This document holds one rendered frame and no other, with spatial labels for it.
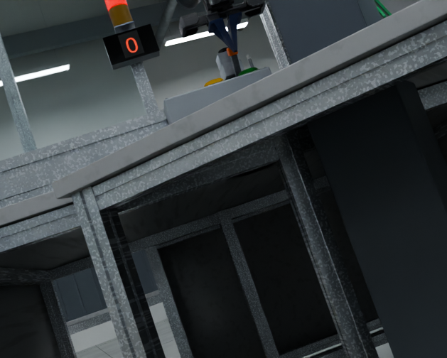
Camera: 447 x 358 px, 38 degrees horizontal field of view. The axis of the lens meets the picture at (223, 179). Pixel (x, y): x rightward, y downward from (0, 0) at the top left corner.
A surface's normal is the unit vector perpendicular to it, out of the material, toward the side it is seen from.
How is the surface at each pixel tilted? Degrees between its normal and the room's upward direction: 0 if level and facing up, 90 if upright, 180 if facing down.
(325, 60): 90
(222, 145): 90
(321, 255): 90
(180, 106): 90
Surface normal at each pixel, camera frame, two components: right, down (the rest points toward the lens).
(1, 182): 0.08, -0.15
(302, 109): -0.48, 0.06
